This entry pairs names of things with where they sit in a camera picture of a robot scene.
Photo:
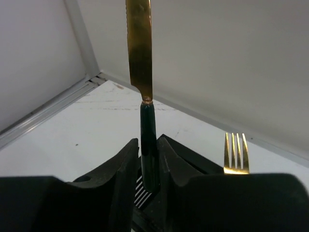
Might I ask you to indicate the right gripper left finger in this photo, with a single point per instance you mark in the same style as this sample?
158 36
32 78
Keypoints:
107 192

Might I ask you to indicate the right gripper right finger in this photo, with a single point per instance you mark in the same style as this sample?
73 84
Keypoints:
181 199

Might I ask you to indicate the gold fork green handle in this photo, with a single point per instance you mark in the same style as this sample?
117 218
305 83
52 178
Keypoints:
236 158

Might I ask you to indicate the gold knife green handle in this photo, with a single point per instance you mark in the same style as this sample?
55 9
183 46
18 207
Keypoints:
139 44

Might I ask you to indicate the black utensil caddy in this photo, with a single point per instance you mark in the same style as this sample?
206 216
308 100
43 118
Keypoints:
143 198

